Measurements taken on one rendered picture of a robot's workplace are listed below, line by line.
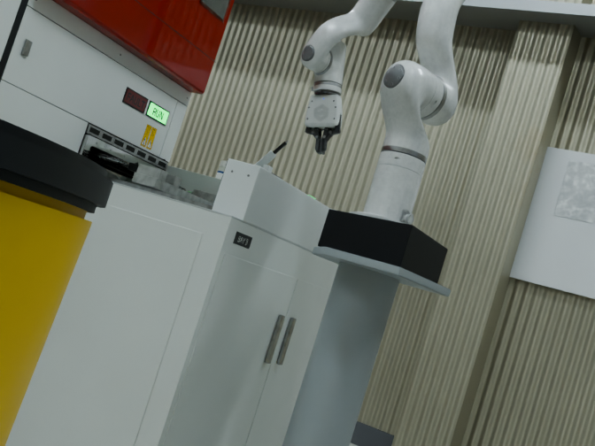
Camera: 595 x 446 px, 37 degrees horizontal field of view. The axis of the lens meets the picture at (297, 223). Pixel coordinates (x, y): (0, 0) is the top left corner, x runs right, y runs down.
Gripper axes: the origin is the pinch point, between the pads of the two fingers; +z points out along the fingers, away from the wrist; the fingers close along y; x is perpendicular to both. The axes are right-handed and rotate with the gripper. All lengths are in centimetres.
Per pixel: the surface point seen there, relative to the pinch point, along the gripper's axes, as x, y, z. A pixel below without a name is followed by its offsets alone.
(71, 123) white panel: -37, -60, 4
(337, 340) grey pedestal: -25, 20, 56
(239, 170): -40.0, -4.6, 17.2
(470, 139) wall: 240, -10, -71
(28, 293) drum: -182, 55, 60
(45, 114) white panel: -47, -60, 5
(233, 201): -40.0, -5.2, 25.1
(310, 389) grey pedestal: -25, 14, 68
